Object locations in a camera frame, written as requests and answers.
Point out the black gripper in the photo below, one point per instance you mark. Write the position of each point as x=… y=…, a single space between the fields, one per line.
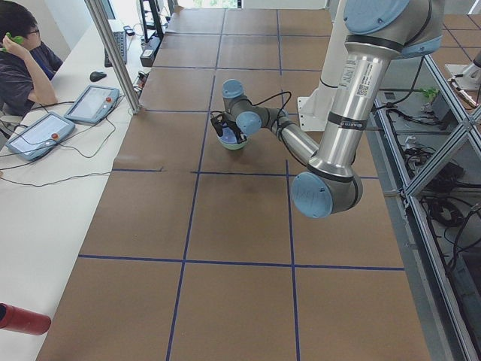
x=235 y=134

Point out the blue bowl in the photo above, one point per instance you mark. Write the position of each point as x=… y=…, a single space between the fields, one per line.
x=229 y=137

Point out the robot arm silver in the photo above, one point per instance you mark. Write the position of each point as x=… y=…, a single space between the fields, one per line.
x=377 y=32

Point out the green bowl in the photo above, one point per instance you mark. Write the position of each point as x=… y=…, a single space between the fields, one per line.
x=233 y=145

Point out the far teach pendant tablet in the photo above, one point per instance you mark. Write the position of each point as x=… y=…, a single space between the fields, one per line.
x=93 y=105

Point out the teach pendant tablet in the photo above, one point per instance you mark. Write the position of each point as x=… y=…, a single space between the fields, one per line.
x=93 y=105
x=41 y=137

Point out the black keyboard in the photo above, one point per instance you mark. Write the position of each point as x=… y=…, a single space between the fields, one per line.
x=120 y=41

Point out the black computer mouse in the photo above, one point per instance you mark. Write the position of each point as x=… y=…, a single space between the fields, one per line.
x=97 y=76

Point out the near teach pendant tablet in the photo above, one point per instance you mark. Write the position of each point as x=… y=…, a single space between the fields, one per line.
x=41 y=137

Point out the seated person dark shirt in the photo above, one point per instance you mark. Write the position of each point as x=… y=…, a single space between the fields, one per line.
x=27 y=64

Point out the red cylinder bottle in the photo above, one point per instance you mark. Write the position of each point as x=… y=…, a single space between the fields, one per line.
x=23 y=321

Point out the aluminium frame post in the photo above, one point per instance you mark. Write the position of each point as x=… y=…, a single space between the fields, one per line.
x=102 y=24

